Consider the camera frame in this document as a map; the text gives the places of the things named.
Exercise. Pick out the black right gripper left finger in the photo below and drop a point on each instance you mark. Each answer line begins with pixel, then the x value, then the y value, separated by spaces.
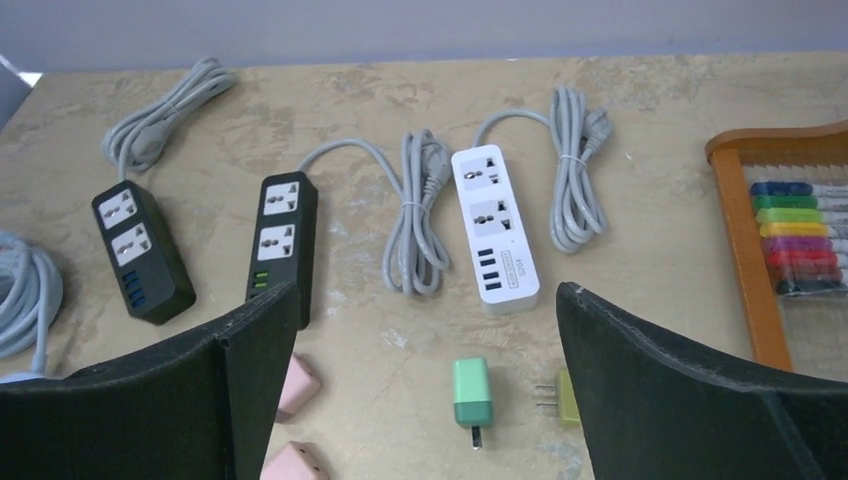
pixel 198 405

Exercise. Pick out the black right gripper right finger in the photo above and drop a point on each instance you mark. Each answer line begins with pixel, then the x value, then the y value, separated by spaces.
pixel 657 405

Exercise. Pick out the yellow plug adapter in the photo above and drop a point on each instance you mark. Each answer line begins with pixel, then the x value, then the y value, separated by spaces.
pixel 562 398

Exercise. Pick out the pink plug adapter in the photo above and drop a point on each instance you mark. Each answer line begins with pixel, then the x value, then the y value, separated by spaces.
pixel 300 386
pixel 293 462

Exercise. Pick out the black strip with pink plugs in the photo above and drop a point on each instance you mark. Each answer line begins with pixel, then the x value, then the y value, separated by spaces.
pixel 150 272

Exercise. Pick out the black strip with green USB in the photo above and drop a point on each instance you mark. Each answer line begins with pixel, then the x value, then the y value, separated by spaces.
pixel 285 238

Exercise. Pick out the green plug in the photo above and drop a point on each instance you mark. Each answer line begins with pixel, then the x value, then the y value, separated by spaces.
pixel 472 399

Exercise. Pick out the white power strip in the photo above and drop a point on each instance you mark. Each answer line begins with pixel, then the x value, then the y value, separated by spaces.
pixel 504 268

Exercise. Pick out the light blue round socket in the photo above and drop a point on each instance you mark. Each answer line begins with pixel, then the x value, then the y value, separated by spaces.
pixel 20 377

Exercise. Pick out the colourful box on rack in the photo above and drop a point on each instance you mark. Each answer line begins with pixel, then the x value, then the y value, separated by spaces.
pixel 802 227

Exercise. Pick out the orange wooden rack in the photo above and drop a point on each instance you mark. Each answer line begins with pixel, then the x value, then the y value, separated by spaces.
pixel 802 334

